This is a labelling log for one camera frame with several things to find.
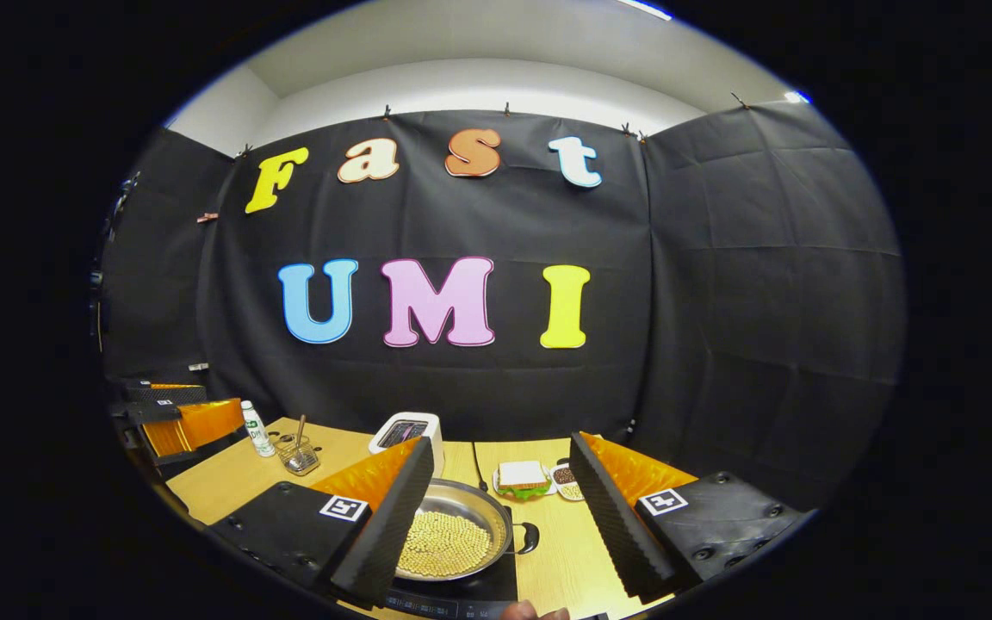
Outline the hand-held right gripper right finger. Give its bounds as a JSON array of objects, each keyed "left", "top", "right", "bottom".
[{"left": 568, "top": 431, "right": 811, "bottom": 604}]

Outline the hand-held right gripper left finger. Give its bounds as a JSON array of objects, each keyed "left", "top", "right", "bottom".
[{"left": 203, "top": 437, "right": 435, "bottom": 606}]

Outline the pile of yellow soybeans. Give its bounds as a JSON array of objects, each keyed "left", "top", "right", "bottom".
[{"left": 397, "top": 511, "right": 494, "bottom": 578}]

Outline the steel pot with black handles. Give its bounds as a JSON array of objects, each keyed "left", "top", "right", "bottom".
[{"left": 394, "top": 479, "right": 542, "bottom": 582}]

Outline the black induction cooktop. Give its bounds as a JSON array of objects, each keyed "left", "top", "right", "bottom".
[{"left": 380, "top": 551, "right": 521, "bottom": 620}]

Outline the white divided dish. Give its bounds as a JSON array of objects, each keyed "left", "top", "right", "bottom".
[{"left": 550, "top": 459, "right": 587, "bottom": 503}]

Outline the white drink bottle green label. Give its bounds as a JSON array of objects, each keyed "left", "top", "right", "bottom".
[{"left": 241, "top": 400, "right": 276, "bottom": 458}]

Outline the white toaster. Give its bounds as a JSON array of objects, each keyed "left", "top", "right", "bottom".
[{"left": 368, "top": 412, "right": 445, "bottom": 476}]

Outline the sandwich with lettuce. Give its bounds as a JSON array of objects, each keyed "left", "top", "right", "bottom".
[{"left": 496, "top": 460, "right": 553, "bottom": 502}]

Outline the long ceiling light panel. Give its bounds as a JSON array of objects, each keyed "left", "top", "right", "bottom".
[{"left": 615, "top": 0, "right": 674, "bottom": 22}]

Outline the wire utensil basket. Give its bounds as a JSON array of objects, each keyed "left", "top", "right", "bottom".
[{"left": 275, "top": 433, "right": 322, "bottom": 477}]

